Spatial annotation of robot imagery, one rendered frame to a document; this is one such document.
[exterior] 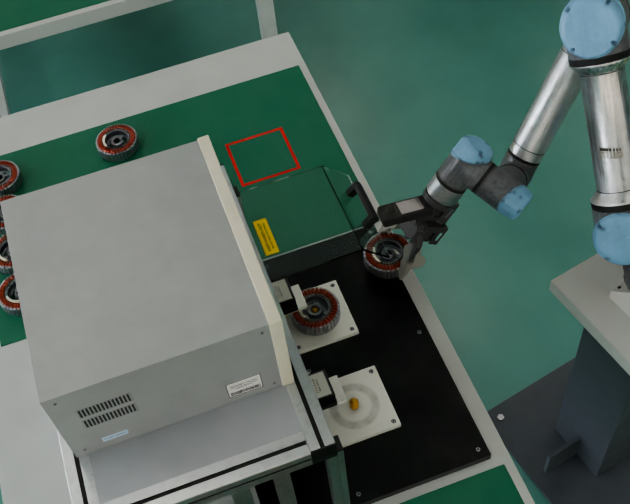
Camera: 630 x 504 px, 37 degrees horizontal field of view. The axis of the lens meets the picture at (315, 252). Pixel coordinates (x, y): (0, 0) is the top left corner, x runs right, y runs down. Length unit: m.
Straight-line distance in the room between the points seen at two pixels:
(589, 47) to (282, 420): 0.88
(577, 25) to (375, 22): 2.21
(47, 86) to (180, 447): 2.57
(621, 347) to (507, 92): 1.73
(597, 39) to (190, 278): 0.86
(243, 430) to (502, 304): 1.60
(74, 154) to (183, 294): 1.13
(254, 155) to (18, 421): 0.89
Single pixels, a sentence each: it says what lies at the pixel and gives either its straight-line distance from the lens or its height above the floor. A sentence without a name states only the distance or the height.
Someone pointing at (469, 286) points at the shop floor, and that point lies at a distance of 3.10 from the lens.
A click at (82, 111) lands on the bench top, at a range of 2.71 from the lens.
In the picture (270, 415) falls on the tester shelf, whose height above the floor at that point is 1.11.
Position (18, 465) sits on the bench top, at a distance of 2.13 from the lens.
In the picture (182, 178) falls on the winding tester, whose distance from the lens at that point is 1.69.
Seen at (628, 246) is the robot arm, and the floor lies 1.04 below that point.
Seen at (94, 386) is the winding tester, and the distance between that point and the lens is 1.49.
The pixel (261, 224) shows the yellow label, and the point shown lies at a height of 1.07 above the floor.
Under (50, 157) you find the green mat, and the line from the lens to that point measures 2.62.
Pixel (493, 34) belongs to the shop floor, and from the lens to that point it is 3.93.
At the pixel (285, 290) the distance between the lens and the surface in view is 1.99.
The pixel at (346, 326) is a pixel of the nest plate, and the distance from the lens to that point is 2.09.
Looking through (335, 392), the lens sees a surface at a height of 0.88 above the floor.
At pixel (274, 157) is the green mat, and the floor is 0.75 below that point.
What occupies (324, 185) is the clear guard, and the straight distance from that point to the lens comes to 1.96.
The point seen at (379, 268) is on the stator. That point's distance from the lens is 2.10.
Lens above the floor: 2.56
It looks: 53 degrees down
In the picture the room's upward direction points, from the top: 8 degrees counter-clockwise
